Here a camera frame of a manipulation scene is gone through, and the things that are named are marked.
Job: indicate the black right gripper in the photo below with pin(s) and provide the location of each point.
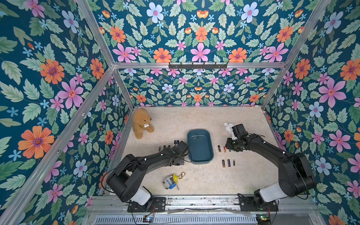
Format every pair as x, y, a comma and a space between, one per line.
230, 143

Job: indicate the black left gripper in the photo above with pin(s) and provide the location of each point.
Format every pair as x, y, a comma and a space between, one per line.
182, 160

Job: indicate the teal plastic storage box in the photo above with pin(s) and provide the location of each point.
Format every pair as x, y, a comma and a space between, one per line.
200, 149

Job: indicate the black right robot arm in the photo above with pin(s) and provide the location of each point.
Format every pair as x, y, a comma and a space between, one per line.
295, 175

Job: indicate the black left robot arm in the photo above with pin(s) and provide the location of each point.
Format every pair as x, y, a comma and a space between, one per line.
125, 179

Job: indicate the white plush toy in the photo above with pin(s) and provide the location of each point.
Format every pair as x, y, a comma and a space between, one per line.
229, 129

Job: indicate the brown teddy bear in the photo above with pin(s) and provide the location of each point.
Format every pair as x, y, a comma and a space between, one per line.
141, 122

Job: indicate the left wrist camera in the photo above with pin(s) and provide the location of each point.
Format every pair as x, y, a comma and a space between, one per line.
181, 146

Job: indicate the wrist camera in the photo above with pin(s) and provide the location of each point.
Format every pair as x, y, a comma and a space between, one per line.
181, 146
239, 131

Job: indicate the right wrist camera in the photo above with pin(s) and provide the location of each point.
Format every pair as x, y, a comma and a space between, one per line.
239, 131

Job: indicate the keychain toy with yellow cap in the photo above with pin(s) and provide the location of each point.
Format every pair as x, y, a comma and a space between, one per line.
172, 181

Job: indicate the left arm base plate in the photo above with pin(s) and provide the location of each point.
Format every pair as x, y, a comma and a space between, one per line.
155, 204

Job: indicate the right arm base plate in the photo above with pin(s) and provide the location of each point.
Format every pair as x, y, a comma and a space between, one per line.
256, 204

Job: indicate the black hook rail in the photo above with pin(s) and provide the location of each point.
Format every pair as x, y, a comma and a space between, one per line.
204, 65

